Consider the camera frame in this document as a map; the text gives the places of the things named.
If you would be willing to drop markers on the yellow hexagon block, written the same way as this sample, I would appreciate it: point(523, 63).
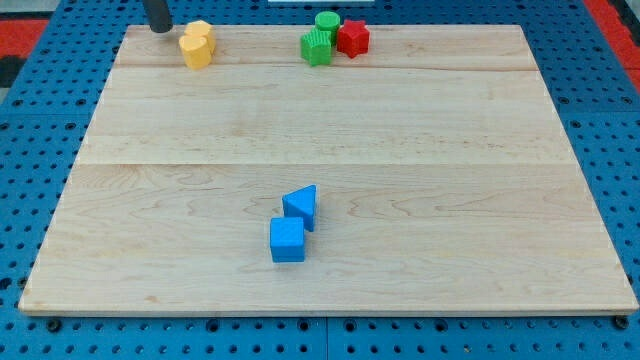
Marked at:
point(201, 28)

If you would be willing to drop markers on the light wooden board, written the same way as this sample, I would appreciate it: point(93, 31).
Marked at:
point(446, 185)

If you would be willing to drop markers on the red star block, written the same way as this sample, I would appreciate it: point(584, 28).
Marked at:
point(353, 38)

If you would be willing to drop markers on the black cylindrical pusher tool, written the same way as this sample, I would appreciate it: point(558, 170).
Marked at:
point(158, 15)

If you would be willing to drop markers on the blue triangle block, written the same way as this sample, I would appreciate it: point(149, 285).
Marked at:
point(302, 203)

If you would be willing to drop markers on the green cylinder block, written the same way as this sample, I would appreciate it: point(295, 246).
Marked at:
point(328, 21)

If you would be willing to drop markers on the yellow heart block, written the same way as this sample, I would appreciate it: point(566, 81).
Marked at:
point(195, 51)

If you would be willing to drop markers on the green star block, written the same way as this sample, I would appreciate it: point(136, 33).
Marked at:
point(316, 47)

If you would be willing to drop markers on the blue cube block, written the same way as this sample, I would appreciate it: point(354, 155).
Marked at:
point(287, 241)

